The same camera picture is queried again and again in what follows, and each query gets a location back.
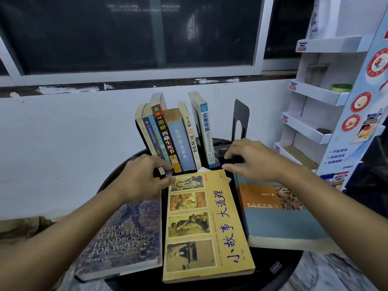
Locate person's left hand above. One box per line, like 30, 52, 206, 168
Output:
114, 154, 176, 205

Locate person's right hand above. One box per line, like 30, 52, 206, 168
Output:
222, 139, 296, 186

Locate person's left forearm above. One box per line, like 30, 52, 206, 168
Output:
0, 182, 131, 291

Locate person's right forearm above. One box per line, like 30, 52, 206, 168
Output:
279, 162, 388, 291

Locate row of standing books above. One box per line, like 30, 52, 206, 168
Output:
135, 91, 217, 174

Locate black metal bookend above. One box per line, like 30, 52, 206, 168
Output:
232, 99, 250, 140

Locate yellow picture-cover paperback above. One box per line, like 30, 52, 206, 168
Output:
162, 169, 256, 284

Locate blue and orange paperback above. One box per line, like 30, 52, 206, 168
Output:
233, 163, 341, 255

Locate purple grey handbook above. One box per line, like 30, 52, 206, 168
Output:
74, 191, 163, 283

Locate white cardboard display shelf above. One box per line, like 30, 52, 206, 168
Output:
274, 0, 388, 192

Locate clear glass cup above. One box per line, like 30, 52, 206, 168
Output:
306, 63, 330, 87

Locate green tape roll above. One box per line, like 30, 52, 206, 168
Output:
329, 83, 353, 94

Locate white framed window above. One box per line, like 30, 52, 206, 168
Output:
0, 0, 316, 88

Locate white packet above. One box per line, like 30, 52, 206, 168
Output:
309, 0, 344, 40

